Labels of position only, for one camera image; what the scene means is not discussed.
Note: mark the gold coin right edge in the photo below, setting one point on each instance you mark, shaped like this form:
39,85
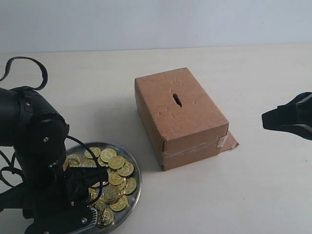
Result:
131,185

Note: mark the brown cardboard slotted box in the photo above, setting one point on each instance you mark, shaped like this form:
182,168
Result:
183,123

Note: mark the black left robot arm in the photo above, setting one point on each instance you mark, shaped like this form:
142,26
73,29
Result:
35,130

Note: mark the gold coin upper right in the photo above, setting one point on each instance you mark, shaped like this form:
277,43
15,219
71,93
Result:
107,154

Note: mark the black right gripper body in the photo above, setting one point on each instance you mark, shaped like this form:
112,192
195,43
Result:
294,117

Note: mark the round steel plate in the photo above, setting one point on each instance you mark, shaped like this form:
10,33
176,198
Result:
112,205

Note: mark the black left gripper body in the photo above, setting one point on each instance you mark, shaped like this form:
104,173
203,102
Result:
57,201

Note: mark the gold coin top of pile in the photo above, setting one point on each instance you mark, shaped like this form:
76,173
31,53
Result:
96,151

